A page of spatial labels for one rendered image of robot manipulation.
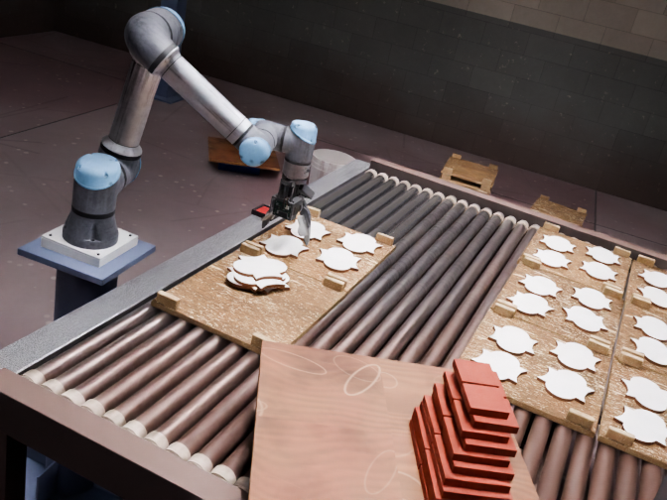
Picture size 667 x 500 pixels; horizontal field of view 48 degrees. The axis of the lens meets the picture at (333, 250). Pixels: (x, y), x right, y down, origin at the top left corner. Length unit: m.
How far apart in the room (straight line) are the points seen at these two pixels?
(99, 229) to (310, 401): 0.93
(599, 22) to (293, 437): 6.06
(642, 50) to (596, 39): 0.40
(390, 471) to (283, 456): 0.19
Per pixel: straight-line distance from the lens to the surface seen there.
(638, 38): 7.09
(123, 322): 1.80
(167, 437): 1.50
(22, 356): 1.69
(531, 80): 7.15
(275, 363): 1.51
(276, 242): 2.23
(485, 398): 1.28
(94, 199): 2.10
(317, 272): 2.13
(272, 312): 1.89
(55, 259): 2.15
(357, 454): 1.34
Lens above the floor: 1.88
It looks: 25 degrees down
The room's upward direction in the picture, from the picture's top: 13 degrees clockwise
